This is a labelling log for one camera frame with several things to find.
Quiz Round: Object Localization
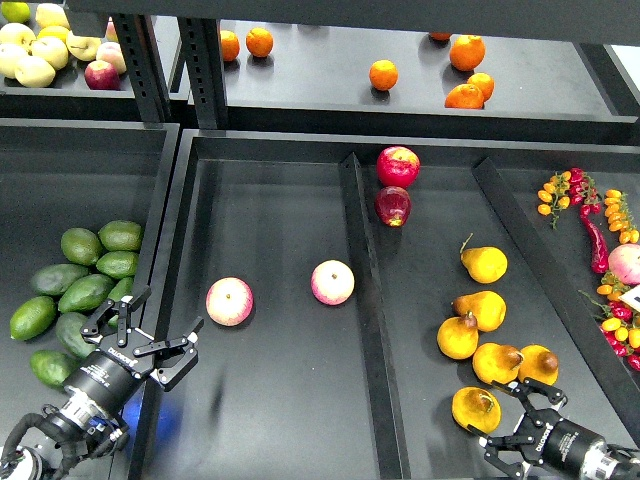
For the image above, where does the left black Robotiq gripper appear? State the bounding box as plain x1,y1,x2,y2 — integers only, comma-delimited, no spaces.
62,286,204,418

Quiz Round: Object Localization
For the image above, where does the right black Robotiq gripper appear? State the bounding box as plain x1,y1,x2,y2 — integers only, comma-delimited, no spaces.
467,377,609,480

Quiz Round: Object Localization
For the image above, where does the yellow pear with stem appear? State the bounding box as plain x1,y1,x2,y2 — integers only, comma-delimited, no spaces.
451,386,502,434

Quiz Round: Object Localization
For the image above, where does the dark green avocado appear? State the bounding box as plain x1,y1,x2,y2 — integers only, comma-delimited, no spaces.
55,312,96,359

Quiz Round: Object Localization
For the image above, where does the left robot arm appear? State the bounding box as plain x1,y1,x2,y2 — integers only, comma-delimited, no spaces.
1,288,204,479

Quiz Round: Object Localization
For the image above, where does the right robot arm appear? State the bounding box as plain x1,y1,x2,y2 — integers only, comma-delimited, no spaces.
467,378,639,479

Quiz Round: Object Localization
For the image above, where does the yellow pear bottom centre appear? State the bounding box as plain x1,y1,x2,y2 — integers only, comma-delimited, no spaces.
472,342,524,384

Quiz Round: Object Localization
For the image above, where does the yellow pear bottom right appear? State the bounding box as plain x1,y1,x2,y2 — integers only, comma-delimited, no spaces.
518,344,559,385

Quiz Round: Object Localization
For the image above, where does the green avocado centre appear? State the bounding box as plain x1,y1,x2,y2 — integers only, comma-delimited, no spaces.
58,274,115,313

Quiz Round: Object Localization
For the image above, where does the yellow pear left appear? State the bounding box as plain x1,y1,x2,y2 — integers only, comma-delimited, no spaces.
437,311,479,360

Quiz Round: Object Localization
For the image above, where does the green avocado bottom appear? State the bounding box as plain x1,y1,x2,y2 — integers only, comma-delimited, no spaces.
29,349,80,389

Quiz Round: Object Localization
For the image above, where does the green avocado top right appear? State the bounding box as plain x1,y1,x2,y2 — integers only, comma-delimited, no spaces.
98,220,143,252

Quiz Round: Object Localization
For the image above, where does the yellow pear middle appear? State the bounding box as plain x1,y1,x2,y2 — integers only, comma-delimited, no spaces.
452,290,507,332

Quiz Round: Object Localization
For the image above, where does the dark avocado middle left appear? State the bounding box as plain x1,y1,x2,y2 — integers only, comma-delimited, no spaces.
30,263,90,297

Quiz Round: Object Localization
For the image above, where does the green avocado top left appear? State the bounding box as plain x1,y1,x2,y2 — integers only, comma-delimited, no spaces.
60,227,103,266

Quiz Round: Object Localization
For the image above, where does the light green avocado left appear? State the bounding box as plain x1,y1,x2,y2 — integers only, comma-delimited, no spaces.
10,296,57,341

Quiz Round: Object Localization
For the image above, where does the yellow pear top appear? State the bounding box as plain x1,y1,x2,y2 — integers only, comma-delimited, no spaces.
459,233,509,284

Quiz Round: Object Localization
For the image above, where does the pink apple left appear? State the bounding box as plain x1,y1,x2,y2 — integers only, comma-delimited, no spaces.
205,277,254,327

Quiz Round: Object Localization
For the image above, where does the pink apple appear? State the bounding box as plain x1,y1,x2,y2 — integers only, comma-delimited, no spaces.
205,277,254,327
311,260,355,306

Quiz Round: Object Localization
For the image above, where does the red chili pepper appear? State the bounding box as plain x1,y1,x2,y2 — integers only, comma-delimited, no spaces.
579,204,609,274

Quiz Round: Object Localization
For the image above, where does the black left tray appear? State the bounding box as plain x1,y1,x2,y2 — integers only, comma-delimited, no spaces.
0,118,181,480

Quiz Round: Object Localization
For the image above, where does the black tray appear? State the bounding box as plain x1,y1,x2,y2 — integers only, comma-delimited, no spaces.
112,131,639,479
0,118,181,480

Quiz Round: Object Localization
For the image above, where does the black centre tray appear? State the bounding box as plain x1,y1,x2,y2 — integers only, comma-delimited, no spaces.
112,131,639,479

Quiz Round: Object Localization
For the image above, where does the pink peach right edge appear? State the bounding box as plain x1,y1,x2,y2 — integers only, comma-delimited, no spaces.
608,244,640,285

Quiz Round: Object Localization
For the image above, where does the pink apple centre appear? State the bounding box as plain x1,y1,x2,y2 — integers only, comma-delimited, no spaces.
311,260,355,306

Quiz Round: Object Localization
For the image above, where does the yellow cherry tomato vine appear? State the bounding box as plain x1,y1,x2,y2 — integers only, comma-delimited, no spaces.
604,189,639,245

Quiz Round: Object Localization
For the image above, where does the orange cherry tomato vine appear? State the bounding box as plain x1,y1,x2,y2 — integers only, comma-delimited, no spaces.
537,171,571,229

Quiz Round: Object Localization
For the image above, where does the dark red apple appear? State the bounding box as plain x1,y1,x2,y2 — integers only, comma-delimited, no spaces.
374,186,412,228

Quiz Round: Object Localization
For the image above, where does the red apple on shelf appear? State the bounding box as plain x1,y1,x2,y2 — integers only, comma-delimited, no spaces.
84,60,120,91

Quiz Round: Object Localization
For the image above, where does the bright red apple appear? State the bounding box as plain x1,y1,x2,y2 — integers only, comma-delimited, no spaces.
376,146,421,189

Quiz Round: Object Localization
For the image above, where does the yellow apple front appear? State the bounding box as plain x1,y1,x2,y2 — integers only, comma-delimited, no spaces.
14,56,56,88

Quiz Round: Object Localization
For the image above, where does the yellow apple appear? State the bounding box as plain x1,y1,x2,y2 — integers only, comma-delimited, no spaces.
14,56,56,88
31,36,69,70

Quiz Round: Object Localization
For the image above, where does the yellow apple centre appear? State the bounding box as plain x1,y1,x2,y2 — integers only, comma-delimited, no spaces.
31,36,69,70

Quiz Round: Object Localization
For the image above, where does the orange on shelf left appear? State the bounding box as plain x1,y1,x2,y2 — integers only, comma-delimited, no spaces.
219,30,240,62

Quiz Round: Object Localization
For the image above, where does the orange on shelf front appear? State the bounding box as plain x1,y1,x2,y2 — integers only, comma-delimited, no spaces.
444,83,485,109

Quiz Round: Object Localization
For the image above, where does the orange on shelf right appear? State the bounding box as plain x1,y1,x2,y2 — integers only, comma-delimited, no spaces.
467,72,495,102

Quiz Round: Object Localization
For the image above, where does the green lime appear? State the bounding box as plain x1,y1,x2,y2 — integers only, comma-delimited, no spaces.
1,1,31,24

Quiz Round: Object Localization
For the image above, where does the orange on shelf centre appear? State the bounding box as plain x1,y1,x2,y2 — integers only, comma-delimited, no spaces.
369,59,399,91

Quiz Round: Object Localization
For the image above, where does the large orange on shelf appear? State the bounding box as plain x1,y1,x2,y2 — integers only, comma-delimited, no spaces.
449,34,486,71

